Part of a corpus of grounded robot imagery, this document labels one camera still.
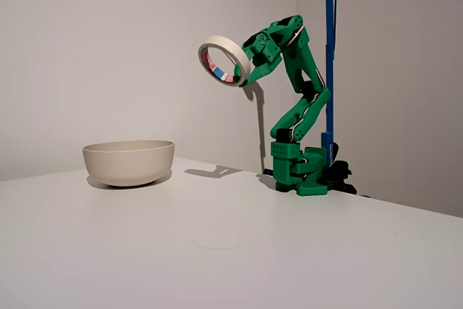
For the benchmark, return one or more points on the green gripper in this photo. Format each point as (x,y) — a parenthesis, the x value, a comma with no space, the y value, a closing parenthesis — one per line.
(257,70)

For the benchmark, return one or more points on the beige masking tape roll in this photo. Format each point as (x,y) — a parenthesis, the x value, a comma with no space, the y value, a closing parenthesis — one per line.
(224,48)

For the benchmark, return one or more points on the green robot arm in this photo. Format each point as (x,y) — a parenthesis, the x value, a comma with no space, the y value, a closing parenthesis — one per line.
(302,66)

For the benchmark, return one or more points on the blue upright pole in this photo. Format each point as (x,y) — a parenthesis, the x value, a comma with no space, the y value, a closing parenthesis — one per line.
(330,16)

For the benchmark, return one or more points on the small black clamp bar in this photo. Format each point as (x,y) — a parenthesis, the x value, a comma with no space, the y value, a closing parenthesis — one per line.
(268,171)

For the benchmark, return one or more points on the large black table clamp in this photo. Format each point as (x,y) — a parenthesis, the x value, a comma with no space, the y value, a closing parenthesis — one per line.
(340,175)

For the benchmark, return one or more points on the beige bowl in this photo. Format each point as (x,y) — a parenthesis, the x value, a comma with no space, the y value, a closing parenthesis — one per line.
(128,164)

